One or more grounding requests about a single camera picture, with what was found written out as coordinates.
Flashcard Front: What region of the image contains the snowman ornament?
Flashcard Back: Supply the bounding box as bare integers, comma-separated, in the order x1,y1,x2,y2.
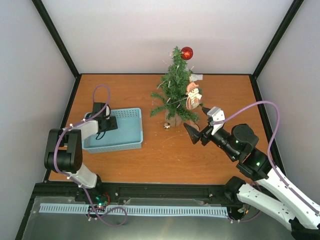
185,82,202,110

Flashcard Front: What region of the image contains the clear angel ornament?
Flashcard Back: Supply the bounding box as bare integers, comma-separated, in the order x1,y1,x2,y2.
189,73,203,82

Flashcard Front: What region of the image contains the small green christmas tree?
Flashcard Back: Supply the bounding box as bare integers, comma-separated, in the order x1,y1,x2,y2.
149,46,203,123

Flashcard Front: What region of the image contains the red ball ornament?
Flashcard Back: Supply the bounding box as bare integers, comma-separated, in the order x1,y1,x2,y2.
180,46,194,61

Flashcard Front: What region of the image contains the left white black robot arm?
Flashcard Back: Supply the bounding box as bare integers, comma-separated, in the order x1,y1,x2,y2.
44,102,118,202

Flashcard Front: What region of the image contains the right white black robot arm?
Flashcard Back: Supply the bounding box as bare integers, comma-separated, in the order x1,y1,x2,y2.
184,106,320,240

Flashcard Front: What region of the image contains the blue plastic basket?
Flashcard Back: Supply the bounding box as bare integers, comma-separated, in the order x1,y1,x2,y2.
82,107,143,154

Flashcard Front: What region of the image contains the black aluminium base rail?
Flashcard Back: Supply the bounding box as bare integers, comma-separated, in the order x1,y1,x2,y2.
31,181,243,207

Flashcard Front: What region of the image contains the purple floor cable loop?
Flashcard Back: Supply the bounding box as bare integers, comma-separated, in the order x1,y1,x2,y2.
86,193,128,227

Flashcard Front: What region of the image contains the light blue cable duct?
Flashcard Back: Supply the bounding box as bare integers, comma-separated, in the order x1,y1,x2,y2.
38,203,228,218

